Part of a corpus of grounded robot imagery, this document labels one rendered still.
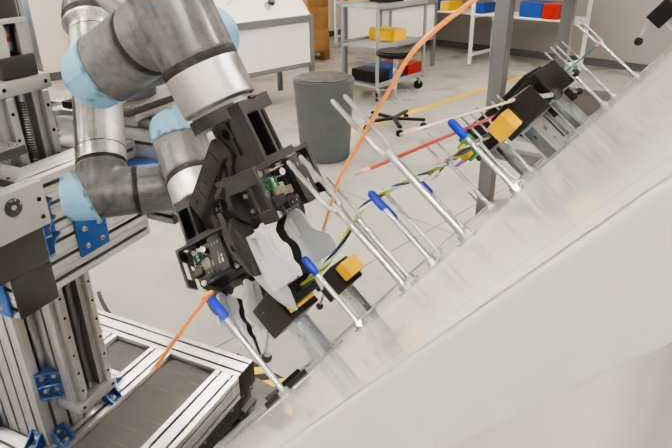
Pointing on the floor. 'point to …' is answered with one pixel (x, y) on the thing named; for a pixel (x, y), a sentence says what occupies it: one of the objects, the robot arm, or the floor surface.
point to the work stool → (396, 84)
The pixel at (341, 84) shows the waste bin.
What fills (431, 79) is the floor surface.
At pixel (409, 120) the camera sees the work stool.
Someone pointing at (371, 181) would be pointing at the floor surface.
